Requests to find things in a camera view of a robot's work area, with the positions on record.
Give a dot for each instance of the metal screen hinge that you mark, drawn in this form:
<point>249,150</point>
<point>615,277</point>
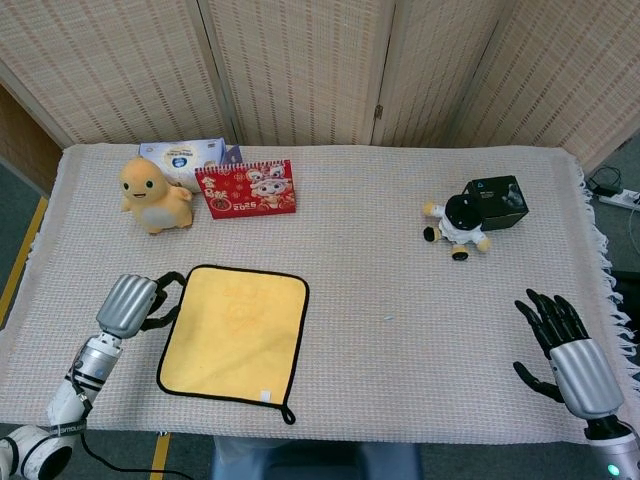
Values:
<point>378,111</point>

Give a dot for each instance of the red desk calendar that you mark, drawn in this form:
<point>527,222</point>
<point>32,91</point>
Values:
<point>247,192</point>

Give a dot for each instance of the white power strip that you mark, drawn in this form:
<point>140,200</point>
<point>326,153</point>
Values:
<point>620,199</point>

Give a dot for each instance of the yellow cloth with black trim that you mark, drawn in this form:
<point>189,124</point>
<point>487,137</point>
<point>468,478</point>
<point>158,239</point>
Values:
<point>235,335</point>

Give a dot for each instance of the plush doll with black helmet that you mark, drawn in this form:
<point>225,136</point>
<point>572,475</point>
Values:
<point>462,225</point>

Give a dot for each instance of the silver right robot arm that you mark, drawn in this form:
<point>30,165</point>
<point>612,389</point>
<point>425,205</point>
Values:
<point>617,445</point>

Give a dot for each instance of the black cardboard box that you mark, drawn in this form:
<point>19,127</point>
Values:
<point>502,202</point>

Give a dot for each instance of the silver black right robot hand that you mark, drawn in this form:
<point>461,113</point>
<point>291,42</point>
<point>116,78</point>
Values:
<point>585,370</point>

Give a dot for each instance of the yellow plush dinosaur toy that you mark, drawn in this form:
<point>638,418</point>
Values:
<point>155,197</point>

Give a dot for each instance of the woven folding screen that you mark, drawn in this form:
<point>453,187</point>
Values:
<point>300,70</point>

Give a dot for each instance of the small purple card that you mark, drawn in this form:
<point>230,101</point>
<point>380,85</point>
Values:
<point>232,154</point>

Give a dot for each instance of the beige woven tablecloth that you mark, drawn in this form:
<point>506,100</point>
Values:
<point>375,300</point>

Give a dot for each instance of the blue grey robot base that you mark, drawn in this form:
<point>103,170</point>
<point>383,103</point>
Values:
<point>320,460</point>

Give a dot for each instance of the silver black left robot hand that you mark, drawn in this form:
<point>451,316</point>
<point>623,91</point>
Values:
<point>122,305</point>

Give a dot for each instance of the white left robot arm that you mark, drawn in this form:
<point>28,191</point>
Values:
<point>67,400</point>

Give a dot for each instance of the white blue tissue pack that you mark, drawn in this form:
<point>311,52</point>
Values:
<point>182,157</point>

